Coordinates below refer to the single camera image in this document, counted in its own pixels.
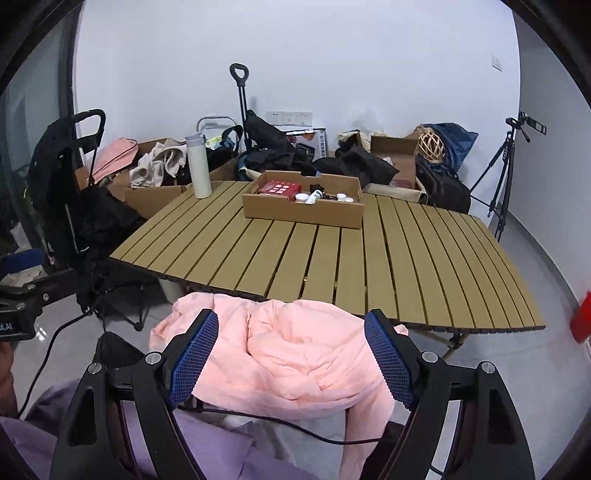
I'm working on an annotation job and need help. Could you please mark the purple pants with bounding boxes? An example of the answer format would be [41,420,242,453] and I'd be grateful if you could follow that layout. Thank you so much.
[0,382,331,480]

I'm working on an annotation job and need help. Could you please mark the black trolley handle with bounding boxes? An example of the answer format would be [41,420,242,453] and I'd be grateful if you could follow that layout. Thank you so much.
[229,63,251,155]

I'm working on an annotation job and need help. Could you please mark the white wire rack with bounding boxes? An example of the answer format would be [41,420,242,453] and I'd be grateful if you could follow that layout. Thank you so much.
[196,115,242,140]

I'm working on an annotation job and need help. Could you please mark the beige tote bag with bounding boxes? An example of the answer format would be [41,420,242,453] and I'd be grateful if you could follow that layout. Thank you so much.
[362,182,429,205]

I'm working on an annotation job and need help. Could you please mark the pink hoodie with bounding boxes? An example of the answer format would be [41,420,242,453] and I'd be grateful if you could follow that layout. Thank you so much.
[148,292,410,480]

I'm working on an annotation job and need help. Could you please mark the black backpack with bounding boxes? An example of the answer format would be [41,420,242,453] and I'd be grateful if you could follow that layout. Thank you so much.
[414,156,472,214]

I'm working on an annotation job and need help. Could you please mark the pink bag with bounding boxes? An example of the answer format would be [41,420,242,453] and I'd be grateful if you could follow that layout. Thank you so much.
[87,137,140,186]

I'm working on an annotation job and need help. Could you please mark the white wall socket strip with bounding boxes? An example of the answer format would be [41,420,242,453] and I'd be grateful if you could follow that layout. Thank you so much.
[265,110,314,127]

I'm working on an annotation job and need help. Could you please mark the black folding chair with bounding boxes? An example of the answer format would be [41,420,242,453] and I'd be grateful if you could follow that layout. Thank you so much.
[27,109,160,334]

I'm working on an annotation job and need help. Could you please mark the black jacket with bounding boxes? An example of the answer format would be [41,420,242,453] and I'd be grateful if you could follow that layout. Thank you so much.
[313,146,400,188]

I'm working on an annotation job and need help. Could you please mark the wicker ball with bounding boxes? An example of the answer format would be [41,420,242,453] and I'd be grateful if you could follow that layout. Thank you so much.
[417,125,446,162]

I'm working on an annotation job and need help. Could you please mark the red object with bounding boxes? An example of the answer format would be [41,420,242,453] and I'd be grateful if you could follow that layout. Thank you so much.
[570,290,591,345]

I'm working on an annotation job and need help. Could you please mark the cardboard tray box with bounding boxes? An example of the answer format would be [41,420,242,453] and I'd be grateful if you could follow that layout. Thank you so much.
[242,169,365,230]

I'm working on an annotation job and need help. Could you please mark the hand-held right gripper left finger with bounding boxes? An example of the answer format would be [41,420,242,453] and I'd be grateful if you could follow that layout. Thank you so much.
[50,308,220,480]

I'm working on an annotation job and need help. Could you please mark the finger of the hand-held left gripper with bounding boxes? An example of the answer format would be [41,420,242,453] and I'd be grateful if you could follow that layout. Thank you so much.
[0,248,78,304]

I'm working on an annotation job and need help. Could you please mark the white thermos bottle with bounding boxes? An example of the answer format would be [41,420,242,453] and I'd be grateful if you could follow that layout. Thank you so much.
[185,132,213,199]

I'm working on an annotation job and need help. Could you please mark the cardboard box with flap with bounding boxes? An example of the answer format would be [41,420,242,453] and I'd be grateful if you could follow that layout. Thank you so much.
[369,135,420,186]

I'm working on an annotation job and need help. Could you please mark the blue bag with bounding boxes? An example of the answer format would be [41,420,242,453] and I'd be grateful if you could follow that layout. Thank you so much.
[424,122,479,170]

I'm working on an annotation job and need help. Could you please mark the large open cardboard box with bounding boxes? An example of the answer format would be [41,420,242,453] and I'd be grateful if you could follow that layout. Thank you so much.
[75,138,241,220]

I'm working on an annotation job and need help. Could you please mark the black bag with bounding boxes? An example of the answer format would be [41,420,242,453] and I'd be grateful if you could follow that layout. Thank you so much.
[236,109,298,178]

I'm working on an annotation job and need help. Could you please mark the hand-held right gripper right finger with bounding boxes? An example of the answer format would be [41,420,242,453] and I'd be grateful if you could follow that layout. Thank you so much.
[364,308,536,480]

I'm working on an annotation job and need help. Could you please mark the printed product box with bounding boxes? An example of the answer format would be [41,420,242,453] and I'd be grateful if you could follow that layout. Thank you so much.
[285,128,329,158]

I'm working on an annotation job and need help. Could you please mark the beige cloth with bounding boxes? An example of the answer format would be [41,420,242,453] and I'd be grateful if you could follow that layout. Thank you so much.
[129,141,188,188]

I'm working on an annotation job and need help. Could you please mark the red box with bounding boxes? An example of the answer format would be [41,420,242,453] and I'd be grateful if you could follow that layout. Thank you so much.
[257,180,303,197]

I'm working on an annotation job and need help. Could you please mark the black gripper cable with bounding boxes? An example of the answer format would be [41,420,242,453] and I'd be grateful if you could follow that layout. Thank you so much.
[17,302,109,418]
[182,399,444,476]

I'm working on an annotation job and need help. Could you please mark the black camera tripod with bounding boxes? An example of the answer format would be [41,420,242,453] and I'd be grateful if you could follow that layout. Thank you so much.
[468,111,549,241]

